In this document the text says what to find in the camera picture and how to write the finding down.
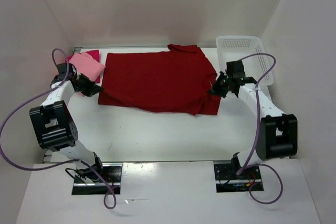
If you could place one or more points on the pink t shirt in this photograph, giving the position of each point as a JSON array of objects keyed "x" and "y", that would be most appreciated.
[{"x": 86, "y": 65}]

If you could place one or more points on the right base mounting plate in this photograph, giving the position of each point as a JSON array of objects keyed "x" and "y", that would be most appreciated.
[{"x": 228, "y": 182}]

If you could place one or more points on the dark red t shirt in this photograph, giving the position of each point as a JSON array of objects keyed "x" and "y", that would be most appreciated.
[{"x": 173, "y": 81}]

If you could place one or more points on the white plastic basket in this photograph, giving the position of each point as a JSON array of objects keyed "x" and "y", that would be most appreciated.
[{"x": 233, "y": 48}]

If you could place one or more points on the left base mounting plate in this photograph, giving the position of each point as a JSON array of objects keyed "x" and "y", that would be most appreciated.
[{"x": 85, "y": 186}]

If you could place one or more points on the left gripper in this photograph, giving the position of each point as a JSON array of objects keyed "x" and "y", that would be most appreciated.
[{"x": 91, "y": 89}]

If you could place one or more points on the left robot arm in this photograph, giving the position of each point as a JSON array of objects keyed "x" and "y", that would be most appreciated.
[{"x": 54, "y": 126}]

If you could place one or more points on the base mounting plate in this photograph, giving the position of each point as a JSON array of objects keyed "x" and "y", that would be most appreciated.
[
  {"x": 228, "y": 182},
  {"x": 85, "y": 186}
]

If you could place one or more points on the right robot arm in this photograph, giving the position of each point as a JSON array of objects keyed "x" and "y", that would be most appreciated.
[{"x": 276, "y": 132}]

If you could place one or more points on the magenta t shirt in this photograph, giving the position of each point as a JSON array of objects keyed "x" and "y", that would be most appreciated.
[{"x": 95, "y": 54}]

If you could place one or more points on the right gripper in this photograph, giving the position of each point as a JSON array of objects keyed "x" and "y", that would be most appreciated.
[{"x": 217, "y": 92}]

